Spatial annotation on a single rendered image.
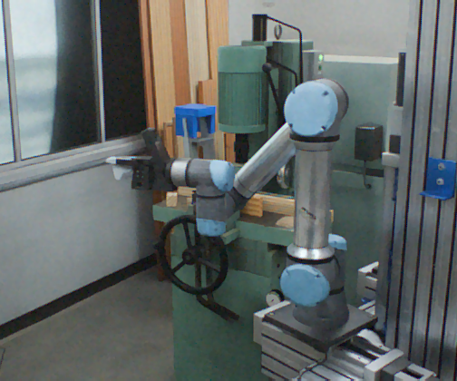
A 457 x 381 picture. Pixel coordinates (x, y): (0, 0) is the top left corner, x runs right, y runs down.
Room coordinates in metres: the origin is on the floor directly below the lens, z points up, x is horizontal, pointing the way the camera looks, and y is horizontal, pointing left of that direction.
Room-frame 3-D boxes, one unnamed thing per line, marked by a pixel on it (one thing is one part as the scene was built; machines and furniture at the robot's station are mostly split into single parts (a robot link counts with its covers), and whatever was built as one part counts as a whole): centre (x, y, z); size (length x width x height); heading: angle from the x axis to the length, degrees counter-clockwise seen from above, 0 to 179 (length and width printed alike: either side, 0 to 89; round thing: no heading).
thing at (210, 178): (1.55, 0.04, 1.21); 0.11 x 0.08 x 0.09; 67
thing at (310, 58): (2.53, -0.33, 1.40); 0.10 x 0.06 x 0.16; 149
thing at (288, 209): (2.29, -0.12, 0.92); 0.58 x 0.02 x 0.04; 59
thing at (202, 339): (2.44, -0.11, 0.36); 0.58 x 0.45 x 0.71; 149
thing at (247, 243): (2.28, -0.02, 0.82); 0.40 x 0.21 x 0.04; 59
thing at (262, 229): (2.24, 0.01, 0.87); 0.61 x 0.30 x 0.06; 59
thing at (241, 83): (2.33, -0.05, 1.35); 0.18 x 0.18 x 0.31
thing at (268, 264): (2.44, -0.11, 0.76); 0.57 x 0.45 x 0.09; 149
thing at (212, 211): (1.57, 0.04, 1.12); 0.11 x 0.08 x 0.11; 157
